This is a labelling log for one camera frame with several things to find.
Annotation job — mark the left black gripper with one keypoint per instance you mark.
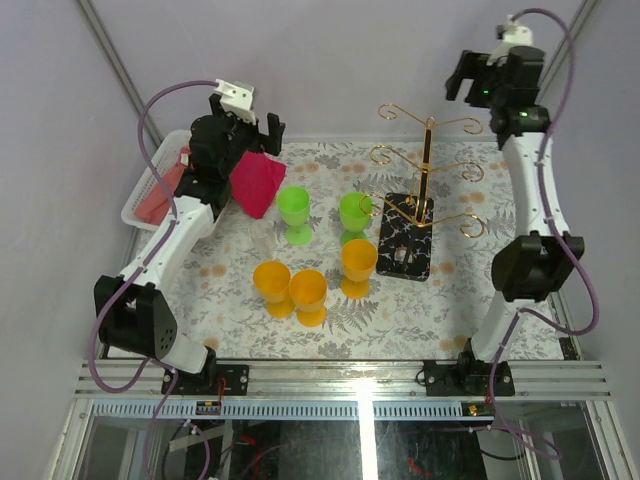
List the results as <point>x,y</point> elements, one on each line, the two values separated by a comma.
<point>260,142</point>

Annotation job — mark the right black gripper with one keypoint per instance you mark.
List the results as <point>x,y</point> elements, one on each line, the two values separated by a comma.
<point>469,65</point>

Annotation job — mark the green plastic wine glass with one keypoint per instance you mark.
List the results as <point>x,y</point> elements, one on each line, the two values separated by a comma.
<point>355,210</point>

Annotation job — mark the gold wine glass rack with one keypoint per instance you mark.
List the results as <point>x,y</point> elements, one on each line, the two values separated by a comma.
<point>407,220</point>

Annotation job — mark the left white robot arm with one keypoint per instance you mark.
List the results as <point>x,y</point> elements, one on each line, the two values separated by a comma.
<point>132,312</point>

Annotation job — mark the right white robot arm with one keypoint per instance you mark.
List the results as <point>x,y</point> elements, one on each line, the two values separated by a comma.
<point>537,261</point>

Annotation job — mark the orange wine glass left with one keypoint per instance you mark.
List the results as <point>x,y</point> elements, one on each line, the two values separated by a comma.
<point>272,279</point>

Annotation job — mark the orange wine glass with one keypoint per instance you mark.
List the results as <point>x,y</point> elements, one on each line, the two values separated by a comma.
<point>308,290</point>
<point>272,279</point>
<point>358,258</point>

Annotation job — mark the orange wine glass right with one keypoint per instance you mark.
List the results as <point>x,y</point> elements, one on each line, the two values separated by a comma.
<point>358,258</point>

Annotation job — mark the orange wine glass middle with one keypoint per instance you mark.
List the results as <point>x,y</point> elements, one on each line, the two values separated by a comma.
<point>308,290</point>

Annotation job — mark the magenta cloth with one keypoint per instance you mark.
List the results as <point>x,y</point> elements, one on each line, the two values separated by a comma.
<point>255,182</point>

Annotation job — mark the white plastic basket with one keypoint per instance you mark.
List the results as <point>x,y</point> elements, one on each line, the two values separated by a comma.
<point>145,185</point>

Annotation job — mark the salmon pink cloth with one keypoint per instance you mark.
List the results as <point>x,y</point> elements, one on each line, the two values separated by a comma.
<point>155,205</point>

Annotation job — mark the floral table mat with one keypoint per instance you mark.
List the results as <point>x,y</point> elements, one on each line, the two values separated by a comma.
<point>215,302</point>

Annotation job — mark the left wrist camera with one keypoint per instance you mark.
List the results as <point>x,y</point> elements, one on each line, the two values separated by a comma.
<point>237,98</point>

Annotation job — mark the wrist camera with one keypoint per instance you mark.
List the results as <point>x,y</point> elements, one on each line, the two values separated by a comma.
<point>237,98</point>
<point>510,34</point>

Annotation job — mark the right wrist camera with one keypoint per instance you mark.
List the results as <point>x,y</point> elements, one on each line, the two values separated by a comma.
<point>510,34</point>

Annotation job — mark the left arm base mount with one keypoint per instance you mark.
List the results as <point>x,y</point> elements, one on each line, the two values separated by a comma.
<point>220,379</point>

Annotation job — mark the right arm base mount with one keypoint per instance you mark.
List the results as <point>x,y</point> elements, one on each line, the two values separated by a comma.
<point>466,376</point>

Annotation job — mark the aluminium front rail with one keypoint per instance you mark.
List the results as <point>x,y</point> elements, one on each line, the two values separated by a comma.
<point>523,380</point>

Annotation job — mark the blue cable duct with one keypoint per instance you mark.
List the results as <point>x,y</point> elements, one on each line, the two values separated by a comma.
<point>292,410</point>

